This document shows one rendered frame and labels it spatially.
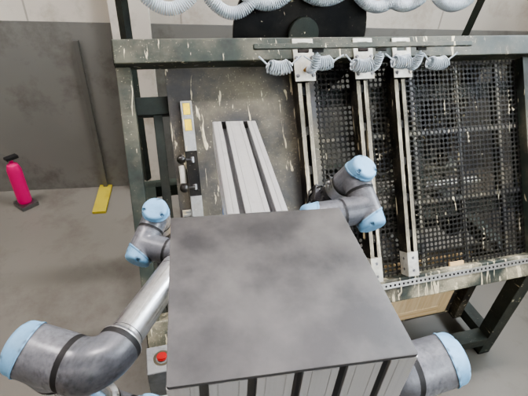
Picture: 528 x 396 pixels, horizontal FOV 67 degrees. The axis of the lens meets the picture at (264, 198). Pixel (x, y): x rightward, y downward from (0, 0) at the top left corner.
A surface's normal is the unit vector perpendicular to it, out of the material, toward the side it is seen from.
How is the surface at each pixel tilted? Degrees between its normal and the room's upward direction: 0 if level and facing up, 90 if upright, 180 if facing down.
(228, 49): 57
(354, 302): 0
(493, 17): 90
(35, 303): 0
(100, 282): 0
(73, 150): 90
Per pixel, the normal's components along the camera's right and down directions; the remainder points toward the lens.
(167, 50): 0.25, 0.04
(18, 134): 0.17, 0.58
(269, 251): 0.06, -0.81
